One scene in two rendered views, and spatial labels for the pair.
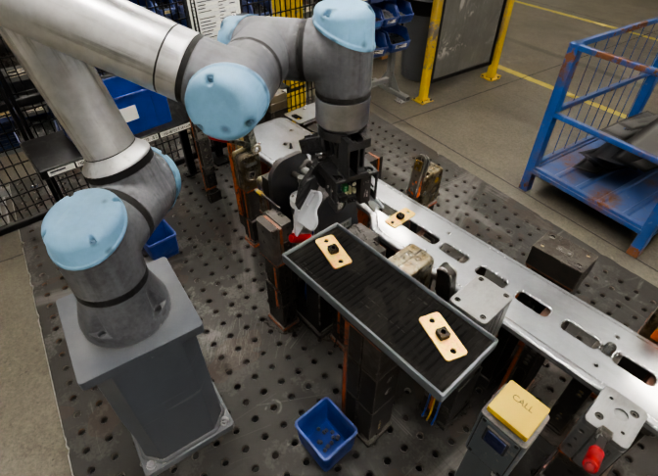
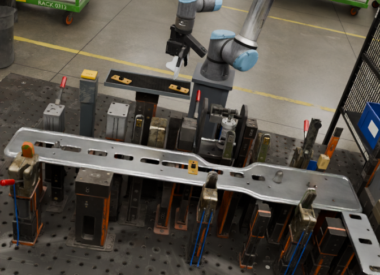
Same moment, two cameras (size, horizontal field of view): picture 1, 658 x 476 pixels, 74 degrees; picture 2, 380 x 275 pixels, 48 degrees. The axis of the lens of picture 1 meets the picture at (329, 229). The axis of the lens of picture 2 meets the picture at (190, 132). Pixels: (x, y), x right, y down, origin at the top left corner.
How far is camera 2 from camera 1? 2.11 m
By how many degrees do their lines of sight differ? 91
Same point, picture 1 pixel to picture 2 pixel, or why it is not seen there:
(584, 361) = (66, 138)
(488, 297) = (116, 109)
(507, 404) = (93, 72)
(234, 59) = not seen: outside the picture
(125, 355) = (198, 68)
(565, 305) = (82, 158)
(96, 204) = (224, 33)
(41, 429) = not seen: hidden behind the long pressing
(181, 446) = not seen: hidden behind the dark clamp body
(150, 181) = (232, 46)
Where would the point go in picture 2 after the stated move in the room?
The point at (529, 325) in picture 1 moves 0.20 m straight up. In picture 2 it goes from (94, 142) to (96, 99)
